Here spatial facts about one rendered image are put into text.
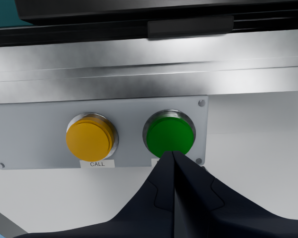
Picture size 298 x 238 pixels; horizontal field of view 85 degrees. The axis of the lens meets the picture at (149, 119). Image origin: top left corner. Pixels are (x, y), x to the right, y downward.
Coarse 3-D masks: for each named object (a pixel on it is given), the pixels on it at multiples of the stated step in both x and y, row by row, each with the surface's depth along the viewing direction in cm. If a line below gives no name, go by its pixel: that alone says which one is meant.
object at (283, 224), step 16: (176, 160) 8; (176, 176) 8; (192, 176) 6; (208, 176) 6; (176, 192) 8; (192, 192) 6; (208, 192) 5; (224, 192) 5; (192, 208) 6; (208, 208) 4; (224, 208) 4; (240, 208) 4; (256, 208) 4; (192, 224) 6; (208, 224) 5; (224, 224) 4; (240, 224) 3; (256, 224) 3; (272, 224) 3; (288, 224) 3
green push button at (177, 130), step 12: (156, 120) 13; (168, 120) 13; (180, 120) 13; (156, 132) 13; (168, 132) 13; (180, 132) 13; (192, 132) 13; (156, 144) 14; (168, 144) 14; (180, 144) 14; (192, 144) 14
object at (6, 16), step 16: (0, 0) 13; (0, 16) 13; (16, 16) 13; (192, 16) 13; (208, 16) 13; (240, 16) 14; (256, 16) 14; (272, 16) 14; (288, 16) 14; (0, 32) 15; (16, 32) 15; (32, 32) 15; (48, 32) 16; (64, 32) 16; (80, 32) 16; (96, 32) 17; (112, 32) 17; (128, 32) 17; (144, 32) 18; (240, 32) 21
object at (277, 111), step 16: (224, 96) 23; (240, 96) 23; (256, 96) 23; (272, 96) 23; (288, 96) 23; (208, 112) 24; (224, 112) 24; (240, 112) 24; (256, 112) 24; (272, 112) 24; (288, 112) 24; (208, 128) 25; (224, 128) 25; (240, 128) 25; (256, 128) 25; (272, 128) 24; (288, 128) 24
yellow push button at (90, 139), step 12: (84, 120) 13; (96, 120) 14; (72, 132) 14; (84, 132) 14; (96, 132) 13; (108, 132) 14; (72, 144) 14; (84, 144) 14; (96, 144) 14; (108, 144) 14; (84, 156) 14; (96, 156) 14
